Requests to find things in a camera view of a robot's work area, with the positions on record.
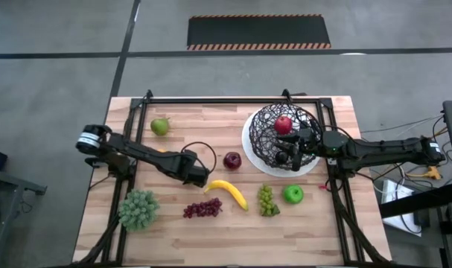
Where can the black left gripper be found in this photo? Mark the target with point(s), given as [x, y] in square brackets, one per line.
[197, 175]

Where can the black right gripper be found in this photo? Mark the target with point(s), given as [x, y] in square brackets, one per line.
[307, 142]

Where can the black plum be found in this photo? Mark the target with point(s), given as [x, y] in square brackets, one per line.
[281, 157]

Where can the bright red apple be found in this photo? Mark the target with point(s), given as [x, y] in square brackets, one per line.
[283, 125]

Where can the yellow banana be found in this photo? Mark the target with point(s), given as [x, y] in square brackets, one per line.
[229, 190]

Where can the dark red apple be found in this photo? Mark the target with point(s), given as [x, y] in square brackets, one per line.
[232, 161]

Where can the green apple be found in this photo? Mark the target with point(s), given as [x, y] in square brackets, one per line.
[293, 194]

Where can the green grape bunch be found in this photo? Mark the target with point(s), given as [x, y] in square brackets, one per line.
[266, 201]

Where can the green pear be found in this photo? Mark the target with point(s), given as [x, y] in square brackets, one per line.
[159, 127]

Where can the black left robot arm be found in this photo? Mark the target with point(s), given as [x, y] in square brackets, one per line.
[143, 152]

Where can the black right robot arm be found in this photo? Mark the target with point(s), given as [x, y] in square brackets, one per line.
[389, 150]

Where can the red grape bunch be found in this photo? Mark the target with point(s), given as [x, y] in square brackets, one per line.
[203, 208]

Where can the white plate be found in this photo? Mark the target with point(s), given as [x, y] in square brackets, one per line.
[248, 152]

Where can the orange fruit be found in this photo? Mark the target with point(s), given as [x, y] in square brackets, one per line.
[162, 150]

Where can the small red clip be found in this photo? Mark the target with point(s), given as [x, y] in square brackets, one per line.
[324, 187]

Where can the green potted succulent plant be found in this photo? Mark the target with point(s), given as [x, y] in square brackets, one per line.
[138, 210]

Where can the white sheet on floor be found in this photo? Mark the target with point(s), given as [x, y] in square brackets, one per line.
[395, 193]

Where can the black hazard-striped floor mat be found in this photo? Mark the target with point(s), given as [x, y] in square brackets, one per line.
[259, 31]

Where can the grey side table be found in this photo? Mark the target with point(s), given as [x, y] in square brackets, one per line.
[9, 182]

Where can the black metal table frame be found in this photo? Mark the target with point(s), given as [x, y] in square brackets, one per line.
[229, 100]

